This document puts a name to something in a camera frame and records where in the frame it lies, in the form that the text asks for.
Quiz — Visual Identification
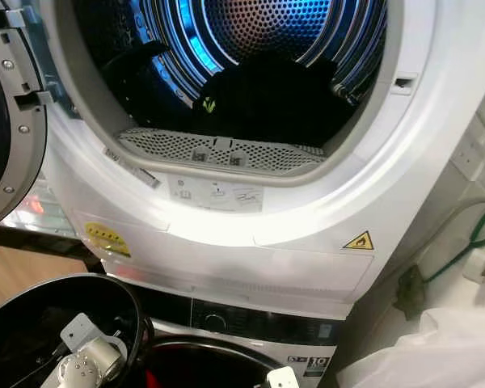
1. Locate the white barcode label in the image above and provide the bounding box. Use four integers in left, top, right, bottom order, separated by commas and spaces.
102, 146, 161, 190

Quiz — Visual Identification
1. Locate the white washing machine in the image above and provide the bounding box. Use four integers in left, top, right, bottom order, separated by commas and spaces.
123, 281, 344, 388

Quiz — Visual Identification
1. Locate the black counter ledge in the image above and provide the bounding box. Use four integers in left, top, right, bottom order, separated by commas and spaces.
0, 225, 106, 272

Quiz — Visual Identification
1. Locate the perforated steel dryer drum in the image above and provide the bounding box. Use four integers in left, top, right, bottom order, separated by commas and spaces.
74, 0, 389, 130

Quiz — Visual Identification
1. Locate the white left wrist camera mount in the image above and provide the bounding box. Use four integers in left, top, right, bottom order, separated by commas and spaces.
61, 312, 116, 356

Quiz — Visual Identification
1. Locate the black garment with green logo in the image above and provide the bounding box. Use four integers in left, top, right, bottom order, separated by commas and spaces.
168, 52, 356, 148

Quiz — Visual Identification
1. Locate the yellow triangle fire sticker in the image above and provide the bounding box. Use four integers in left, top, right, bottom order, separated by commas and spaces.
342, 230, 375, 251

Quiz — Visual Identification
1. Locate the white instruction label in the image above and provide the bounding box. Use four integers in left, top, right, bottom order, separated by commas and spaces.
167, 175, 265, 213

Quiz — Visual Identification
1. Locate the black washing machine knob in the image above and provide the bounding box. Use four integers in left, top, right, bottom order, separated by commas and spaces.
203, 313, 227, 333

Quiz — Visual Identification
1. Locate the white wall socket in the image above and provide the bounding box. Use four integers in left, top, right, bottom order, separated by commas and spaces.
448, 112, 485, 183

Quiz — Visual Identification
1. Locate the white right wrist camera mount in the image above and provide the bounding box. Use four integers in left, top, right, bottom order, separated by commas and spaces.
266, 366, 301, 388

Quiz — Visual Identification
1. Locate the round dryer door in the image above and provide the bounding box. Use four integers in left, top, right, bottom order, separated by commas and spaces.
0, 0, 49, 232

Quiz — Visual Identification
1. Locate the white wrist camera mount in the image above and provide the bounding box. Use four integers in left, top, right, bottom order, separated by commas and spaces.
61, 312, 116, 356
266, 366, 301, 388

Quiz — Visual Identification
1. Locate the grey lint filter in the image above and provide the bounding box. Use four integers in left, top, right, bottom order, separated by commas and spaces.
117, 126, 327, 175

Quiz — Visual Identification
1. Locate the grey dryer door hinge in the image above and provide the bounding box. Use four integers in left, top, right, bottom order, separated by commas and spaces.
0, 0, 82, 120

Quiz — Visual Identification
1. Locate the round yellow warning sticker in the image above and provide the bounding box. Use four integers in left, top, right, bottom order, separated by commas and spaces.
84, 221, 132, 259

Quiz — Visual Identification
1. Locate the green cable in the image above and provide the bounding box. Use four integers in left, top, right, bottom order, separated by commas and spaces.
422, 206, 485, 284

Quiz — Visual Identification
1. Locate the white tumble dryer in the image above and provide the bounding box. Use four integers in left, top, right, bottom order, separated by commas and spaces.
32, 0, 485, 321

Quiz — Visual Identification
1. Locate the red cloth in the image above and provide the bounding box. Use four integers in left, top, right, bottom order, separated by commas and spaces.
143, 369, 172, 388

